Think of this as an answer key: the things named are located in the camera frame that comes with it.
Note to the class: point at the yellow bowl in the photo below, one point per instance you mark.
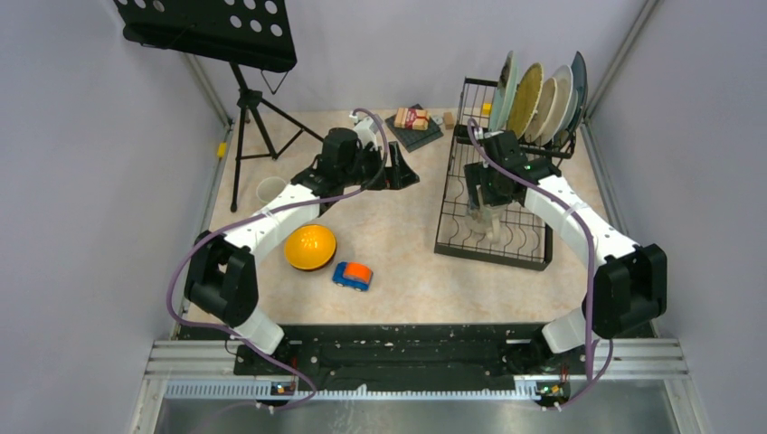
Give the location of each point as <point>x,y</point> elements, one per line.
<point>310,247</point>

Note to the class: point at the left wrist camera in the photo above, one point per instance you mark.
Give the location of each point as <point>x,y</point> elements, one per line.
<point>366,129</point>

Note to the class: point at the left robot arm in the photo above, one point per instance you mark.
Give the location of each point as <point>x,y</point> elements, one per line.
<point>222,273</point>

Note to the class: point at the teal square plate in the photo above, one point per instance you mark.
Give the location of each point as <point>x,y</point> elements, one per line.
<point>580,96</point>

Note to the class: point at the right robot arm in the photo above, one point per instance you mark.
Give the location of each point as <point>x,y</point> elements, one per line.
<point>627,283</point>

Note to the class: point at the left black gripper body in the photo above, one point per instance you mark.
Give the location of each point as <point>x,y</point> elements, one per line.
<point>366,168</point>

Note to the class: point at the light green round plate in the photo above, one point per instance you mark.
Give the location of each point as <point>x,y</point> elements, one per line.
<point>505,94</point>

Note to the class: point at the black wire dish rack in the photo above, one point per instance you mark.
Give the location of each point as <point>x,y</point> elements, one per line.
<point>520,239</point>

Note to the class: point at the wooden blocks stack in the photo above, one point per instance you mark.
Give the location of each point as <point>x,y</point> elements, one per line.
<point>412,119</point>

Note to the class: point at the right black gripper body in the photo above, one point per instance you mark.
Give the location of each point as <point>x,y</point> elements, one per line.
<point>481,174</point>

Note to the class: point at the small wooden block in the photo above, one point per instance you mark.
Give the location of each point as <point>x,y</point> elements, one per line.
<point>448,120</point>

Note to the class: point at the blue orange toy car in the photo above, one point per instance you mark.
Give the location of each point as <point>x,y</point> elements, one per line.
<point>353,275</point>

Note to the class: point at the cream floral ceramic plate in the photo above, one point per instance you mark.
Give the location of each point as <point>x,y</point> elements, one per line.
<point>543,110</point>

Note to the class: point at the beige mug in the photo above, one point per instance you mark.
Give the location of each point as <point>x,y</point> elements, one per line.
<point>485,219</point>

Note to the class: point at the yellow-rimmed patterned plate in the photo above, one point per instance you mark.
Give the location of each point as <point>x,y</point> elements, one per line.
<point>525,102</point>

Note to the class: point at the light green mug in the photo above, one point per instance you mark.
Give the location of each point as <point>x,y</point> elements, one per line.
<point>270,188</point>

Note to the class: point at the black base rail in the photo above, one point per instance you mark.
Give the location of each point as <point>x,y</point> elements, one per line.
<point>397,363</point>

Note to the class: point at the black music stand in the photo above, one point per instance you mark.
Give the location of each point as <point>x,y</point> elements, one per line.
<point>254,34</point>

